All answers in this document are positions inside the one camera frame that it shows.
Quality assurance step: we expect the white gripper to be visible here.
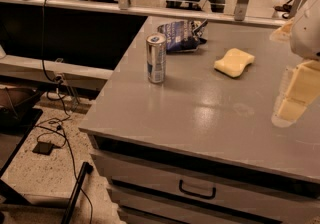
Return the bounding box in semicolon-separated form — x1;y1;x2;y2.
269;0;320;128

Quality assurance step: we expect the silver blue redbull can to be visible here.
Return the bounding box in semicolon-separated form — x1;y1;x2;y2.
146;33;166;83

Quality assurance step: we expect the black object on ledge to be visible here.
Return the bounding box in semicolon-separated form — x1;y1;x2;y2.
274;0;292;19

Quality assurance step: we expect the yellow sponge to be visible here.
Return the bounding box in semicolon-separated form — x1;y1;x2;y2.
214;48;255;78

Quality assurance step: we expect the grey metal railing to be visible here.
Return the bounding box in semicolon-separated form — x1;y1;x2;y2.
0;0;320;34

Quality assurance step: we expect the blue crumpled chip bag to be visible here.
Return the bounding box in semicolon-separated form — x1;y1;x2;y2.
157;20;208;53

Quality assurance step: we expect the grey drawer cabinet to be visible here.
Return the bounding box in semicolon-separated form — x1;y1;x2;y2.
80;17;320;224

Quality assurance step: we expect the black metal stand leg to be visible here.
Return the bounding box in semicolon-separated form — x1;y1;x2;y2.
61;162;93;224

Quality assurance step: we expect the black power adapter box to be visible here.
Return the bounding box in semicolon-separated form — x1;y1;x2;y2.
32;142;54;155

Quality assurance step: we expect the black drawer handle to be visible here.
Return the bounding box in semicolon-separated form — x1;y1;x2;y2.
178;179;216;200

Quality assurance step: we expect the black floor cable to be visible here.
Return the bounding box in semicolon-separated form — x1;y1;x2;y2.
33;0;94;224

